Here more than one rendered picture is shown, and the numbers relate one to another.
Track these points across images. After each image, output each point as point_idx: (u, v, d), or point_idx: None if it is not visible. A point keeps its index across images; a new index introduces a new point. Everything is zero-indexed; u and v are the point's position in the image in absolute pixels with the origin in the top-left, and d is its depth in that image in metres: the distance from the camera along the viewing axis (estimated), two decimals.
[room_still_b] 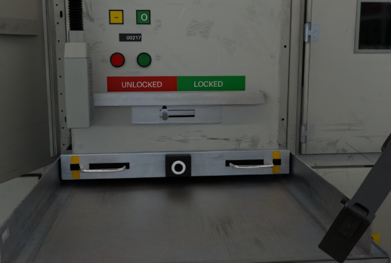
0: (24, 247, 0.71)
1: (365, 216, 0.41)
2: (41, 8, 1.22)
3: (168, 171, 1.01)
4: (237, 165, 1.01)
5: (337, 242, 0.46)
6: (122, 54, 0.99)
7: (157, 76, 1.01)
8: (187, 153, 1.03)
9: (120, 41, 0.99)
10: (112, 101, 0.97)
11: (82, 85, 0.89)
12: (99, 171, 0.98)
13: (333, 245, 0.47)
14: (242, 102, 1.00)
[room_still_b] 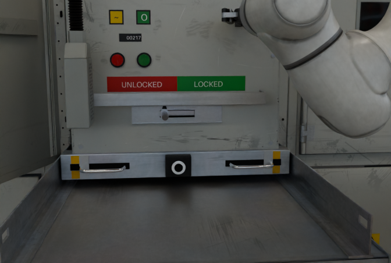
0: (24, 247, 0.71)
1: None
2: (41, 8, 1.22)
3: (168, 171, 1.01)
4: (237, 165, 1.01)
5: None
6: (122, 54, 0.99)
7: (157, 76, 1.01)
8: (187, 154, 1.03)
9: (120, 41, 0.99)
10: (112, 101, 0.97)
11: (82, 85, 0.89)
12: (99, 171, 0.98)
13: None
14: (242, 102, 1.00)
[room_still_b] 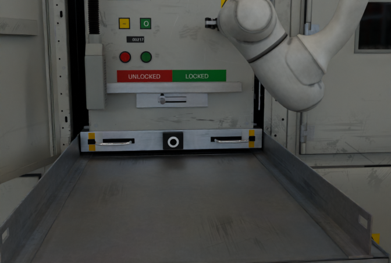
0: (24, 247, 0.71)
1: None
2: (41, 8, 1.22)
3: (165, 145, 1.28)
4: (220, 140, 1.28)
5: None
6: (129, 52, 1.26)
7: (156, 70, 1.28)
8: (180, 131, 1.30)
9: (127, 42, 1.26)
10: (121, 89, 1.24)
11: (99, 76, 1.16)
12: (111, 145, 1.25)
13: None
14: (223, 89, 1.27)
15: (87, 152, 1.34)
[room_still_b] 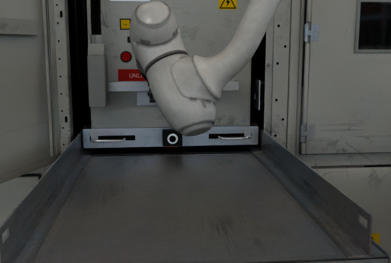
0: (24, 247, 0.71)
1: None
2: (41, 8, 1.22)
3: (164, 141, 1.33)
4: (223, 137, 1.33)
5: None
6: (130, 52, 1.31)
7: None
8: None
9: (128, 42, 1.30)
10: (122, 88, 1.28)
11: (101, 75, 1.20)
12: (106, 141, 1.29)
13: None
14: None
15: (87, 152, 1.34)
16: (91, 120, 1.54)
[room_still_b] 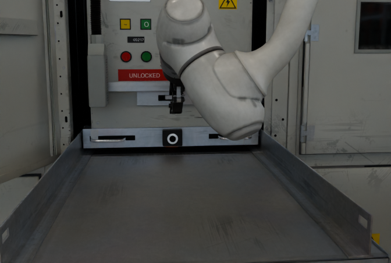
0: (24, 247, 0.71)
1: (179, 112, 1.10)
2: (41, 8, 1.22)
3: (164, 141, 1.33)
4: (223, 137, 1.33)
5: None
6: (130, 52, 1.31)
7: (156, 69, 1.32)
8: (179, 128, 1.34)
9: (128, 42, 1.30)
10: (122, 88, 1.28)
11: (101, 75, 1.20)
12: (106, 141, 1.29)
13: None
14: None
15: (87, 152, 1.34)
16: (91, 120, 1.54)
